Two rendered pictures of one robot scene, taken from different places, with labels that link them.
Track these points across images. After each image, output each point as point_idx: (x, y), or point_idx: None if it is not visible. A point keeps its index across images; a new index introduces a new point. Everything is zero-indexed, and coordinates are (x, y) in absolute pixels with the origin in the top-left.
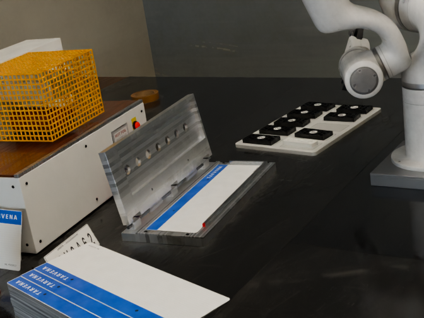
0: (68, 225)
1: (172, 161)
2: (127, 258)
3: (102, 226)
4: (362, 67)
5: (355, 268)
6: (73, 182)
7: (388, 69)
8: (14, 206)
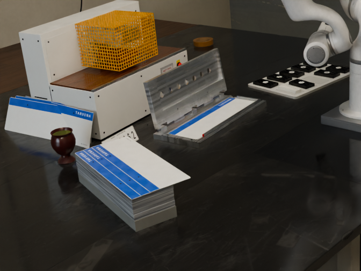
0: (123, 125)
1: (195, 92)
2: (144, 148)
3: (145, 128)
4: (315, 45)
5: (282, 173)
6: (130, 98)
7: (334, 49)
8: (89, 108)
